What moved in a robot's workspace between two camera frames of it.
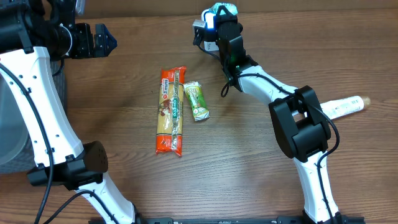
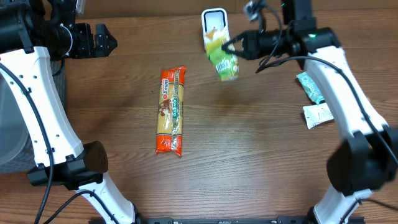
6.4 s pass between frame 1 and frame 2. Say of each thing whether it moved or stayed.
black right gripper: moved
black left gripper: stayed
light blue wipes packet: moved
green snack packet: moved
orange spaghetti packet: stayed
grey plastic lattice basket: stayed
